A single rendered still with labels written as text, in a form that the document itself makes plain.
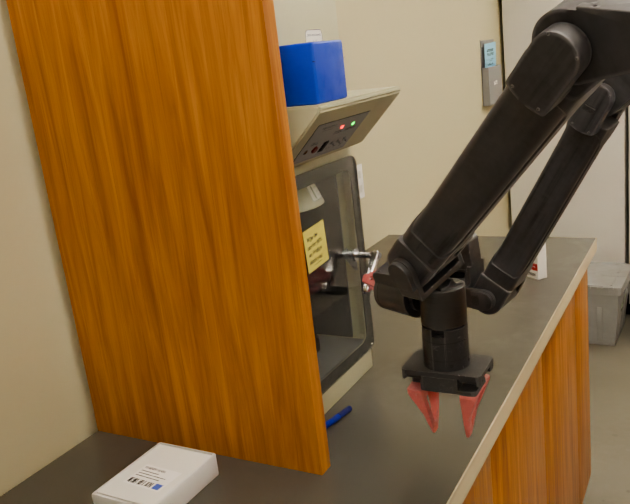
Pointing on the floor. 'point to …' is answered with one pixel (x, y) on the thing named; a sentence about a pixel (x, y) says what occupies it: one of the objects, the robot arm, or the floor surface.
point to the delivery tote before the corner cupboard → (607, 300)
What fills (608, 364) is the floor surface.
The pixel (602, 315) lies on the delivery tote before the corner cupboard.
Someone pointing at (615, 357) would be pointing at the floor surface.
